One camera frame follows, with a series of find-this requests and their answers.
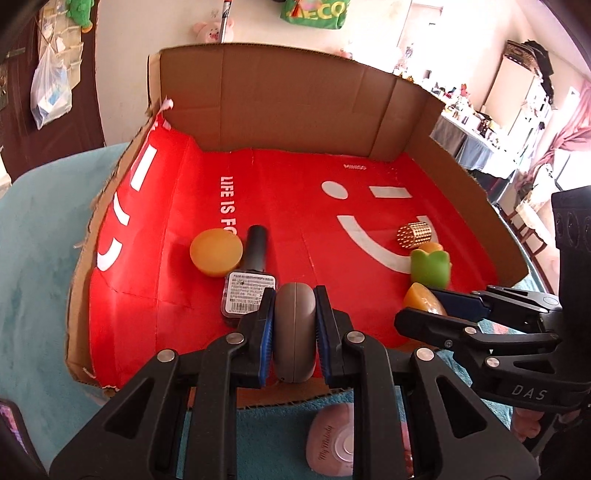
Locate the pink curtain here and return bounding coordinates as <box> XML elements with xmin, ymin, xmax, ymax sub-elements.
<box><xmin>517</xmin><ymin>85</ymin><xmax>591</xmax><ymax>195</ymax></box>

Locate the metal door handle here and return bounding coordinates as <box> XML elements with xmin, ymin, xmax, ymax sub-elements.
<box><xmin>0</xmin><ymin>48</ymin><xmax>24</xmax><ymax>110</ymax></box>

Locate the black nail polish bottle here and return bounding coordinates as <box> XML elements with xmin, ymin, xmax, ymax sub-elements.
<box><xmin>221</xmin><ymin>224</ymin><xmax>279</xmax><ymax>329</ymax></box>

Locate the round orange puck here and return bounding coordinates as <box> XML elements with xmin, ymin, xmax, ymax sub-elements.
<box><xmin>189</xmin><ymin>228</ymin><xmax>244</xmax><ymax>278</ymax></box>

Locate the white wardrobe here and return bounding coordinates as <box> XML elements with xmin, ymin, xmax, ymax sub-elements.
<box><xmin>480</xmin><ymin>39</ymin><xmax>555</xmax><ymax>153</ymax></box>

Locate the grey-brown earbud case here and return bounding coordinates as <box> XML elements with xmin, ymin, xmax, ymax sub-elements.
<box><xmin>272</xmin><ymin>282</ymin><xmax>319</xmax><ymax>384</ymax></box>

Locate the beige hanging organizer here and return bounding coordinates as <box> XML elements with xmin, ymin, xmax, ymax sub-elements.
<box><xmin>39</xmin><ymin>0</ymin><xmax>84</xmax><ymax>88</ymax></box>

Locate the orange translucent soap piece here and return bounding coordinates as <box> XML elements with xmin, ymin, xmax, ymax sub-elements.
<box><xmin>403</xmin><ymin>282</ymin><xmax>448</xmax><ymax>317</ymax></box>

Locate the green tulip-shaped sponge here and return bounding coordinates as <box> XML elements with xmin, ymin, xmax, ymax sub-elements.
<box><xmin>410</xmin><ymin>242</ymin><xmax>451</xmax><ymax>289</ymax></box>

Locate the dark patterned bag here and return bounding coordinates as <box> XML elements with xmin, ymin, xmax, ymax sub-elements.
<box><xmin>505</xmin><ymin>39</ymin><xmax>555</xmax><ymax>84</ymax></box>

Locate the green plush toy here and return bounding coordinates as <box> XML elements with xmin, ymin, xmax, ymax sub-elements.
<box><xmin>65</xmin><ymin>0</ymin><xmax>98</xmax><ymax>33</ymax></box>

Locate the cluttered table with grey cloth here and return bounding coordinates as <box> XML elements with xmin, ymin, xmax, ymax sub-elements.
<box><xmin>392</xmin><ymin>69</ymin><xmax>522</xmax><ymax>204</ymax></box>

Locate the cardboard box with red lining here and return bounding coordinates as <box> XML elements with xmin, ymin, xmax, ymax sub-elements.
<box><xmin>65</xmin><ymin>42</ymin><xmax>529</xmax><ymax>400</ymax></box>

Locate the person's right hand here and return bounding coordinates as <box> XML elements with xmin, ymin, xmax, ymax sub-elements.
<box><xmin>510</xmin><ymin>405</ymin><xmax>555</xmax><ymax>457</ymax></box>

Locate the black smartphone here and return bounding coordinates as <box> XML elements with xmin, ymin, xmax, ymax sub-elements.
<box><xmin>0</xmin><ymin>399</ymin><xmax>28</xmax><ymax>467</ymax></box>

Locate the translucent plastic bag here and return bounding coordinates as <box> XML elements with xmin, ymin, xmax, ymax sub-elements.
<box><xmin>30</xmin><ymin>44</ymin><xmax>75</xmax><ymax>131</ymax></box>

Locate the pink pig plush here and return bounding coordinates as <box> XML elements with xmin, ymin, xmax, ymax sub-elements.
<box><xmin>193</xmin><ymin>21</ymin><xmax>235</xmax><ymax>44</ymax></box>

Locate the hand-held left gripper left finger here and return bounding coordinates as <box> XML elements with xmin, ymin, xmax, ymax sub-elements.
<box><xmin>50</xmin><ymin>286</ymin><xmax>278</xmax><ymax>480</ymax></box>

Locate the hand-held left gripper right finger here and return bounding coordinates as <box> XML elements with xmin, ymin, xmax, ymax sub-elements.
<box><xmin>314</xmin><ymin>285</ymin><xmax>541</xmax><ymax>480</ymax></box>

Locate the dark brown door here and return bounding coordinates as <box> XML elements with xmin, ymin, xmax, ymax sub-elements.
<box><xmin>0</xmin><ymin>0</ymin><xmax>107</xmax><ymax>181</ymax></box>

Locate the gold studded cylinder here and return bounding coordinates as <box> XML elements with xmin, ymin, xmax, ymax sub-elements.
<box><xmin>396</xmin><ymin>222</ymin><xmax>437</xmax><ymax>251</ymax></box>

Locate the pink egg-shaped device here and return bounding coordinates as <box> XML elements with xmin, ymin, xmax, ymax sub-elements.
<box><xmin>306</xmin><ymin>404</ymin><xmax>356</xmax><ymax>476</ymax></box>

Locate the wooden chair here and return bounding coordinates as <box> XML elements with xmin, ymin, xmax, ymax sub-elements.
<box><xmin>499</xmin><ymin>198</ymin><xmax>555</xmax><ymax>250</ymax></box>

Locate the green tote bag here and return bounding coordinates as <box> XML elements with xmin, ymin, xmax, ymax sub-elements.
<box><xmin>280</xmin><ymin>0</ymin><xmax>352</xmax><ymax>29</ymax></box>

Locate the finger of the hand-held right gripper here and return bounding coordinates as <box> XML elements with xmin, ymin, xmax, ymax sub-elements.
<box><xmin>429</xmin><ymin>284</ymin><xmax>564</xmax><ymax>324</ymax></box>
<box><xmin>394</xmin><ymin>307</ymin><xmax>561</xmax><ymax>366</ymax></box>

